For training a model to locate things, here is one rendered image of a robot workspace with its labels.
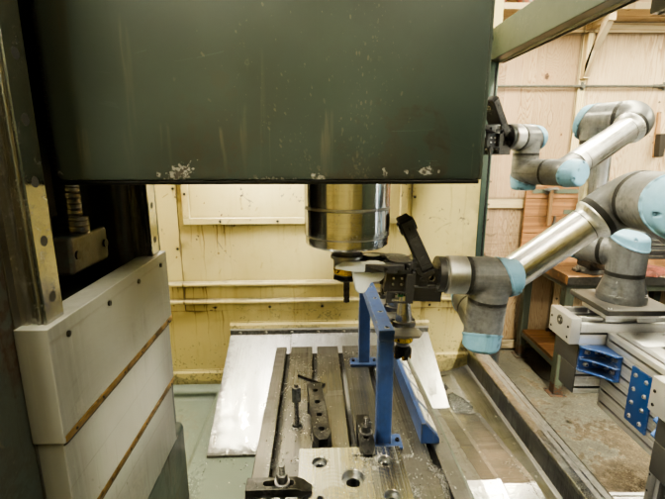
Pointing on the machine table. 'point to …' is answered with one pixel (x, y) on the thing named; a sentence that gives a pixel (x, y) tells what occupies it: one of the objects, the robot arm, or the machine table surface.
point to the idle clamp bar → (321, 437)
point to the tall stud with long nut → (296, 404)
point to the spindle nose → (346, 217)
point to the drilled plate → (336, 483)
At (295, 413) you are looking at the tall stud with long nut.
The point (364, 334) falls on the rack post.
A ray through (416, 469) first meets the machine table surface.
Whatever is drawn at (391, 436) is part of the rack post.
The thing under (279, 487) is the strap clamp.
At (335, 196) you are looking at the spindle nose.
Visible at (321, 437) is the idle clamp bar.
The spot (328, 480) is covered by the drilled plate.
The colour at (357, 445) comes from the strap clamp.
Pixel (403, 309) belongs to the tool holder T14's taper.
